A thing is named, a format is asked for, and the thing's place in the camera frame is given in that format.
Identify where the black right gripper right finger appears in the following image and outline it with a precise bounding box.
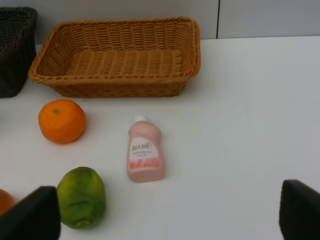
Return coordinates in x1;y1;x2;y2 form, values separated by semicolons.
279;179;320;240

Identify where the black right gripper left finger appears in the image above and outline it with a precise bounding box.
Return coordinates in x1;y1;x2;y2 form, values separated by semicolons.
0;186;61;240

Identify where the red orange apple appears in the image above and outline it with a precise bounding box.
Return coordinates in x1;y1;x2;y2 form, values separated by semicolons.
0;189;16;216

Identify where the green lime fruit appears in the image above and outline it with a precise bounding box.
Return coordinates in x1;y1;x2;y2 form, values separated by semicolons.
56;166;107;229

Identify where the orange mandarin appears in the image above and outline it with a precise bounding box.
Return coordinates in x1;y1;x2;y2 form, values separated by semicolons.
38;99;86;144

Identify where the pink detergent bottle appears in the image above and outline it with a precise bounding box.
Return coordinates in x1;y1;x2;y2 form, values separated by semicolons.
126;115;166;183

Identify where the dark brown wicker basket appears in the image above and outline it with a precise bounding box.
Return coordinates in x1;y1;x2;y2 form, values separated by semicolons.
0;7;38;98

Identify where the light brown wicker basket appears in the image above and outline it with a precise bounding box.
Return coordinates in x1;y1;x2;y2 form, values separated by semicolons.
28;17;201;98

